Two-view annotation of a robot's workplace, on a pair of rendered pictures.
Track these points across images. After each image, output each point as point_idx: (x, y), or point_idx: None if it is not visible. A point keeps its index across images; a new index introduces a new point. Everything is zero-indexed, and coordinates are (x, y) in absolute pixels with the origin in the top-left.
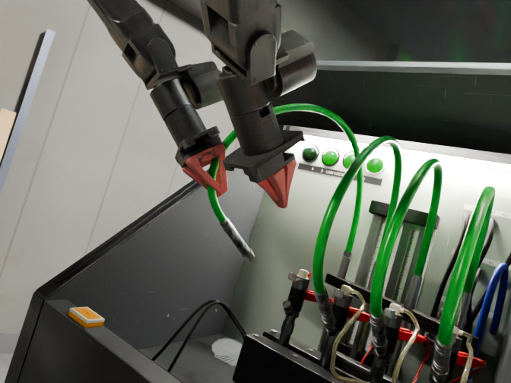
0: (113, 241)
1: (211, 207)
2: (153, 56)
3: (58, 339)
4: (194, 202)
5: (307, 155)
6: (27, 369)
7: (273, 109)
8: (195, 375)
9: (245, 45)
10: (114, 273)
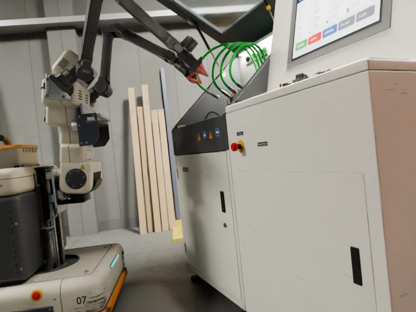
0: (186, 112)
1: (217, 94)
2: (169, 57)
3: (177, 134)
4: (208, 94)
5: (246, 59)
6: (176, 147)
7: (190, 55)
8: None
9: (173, 47)
10: (190, 121)
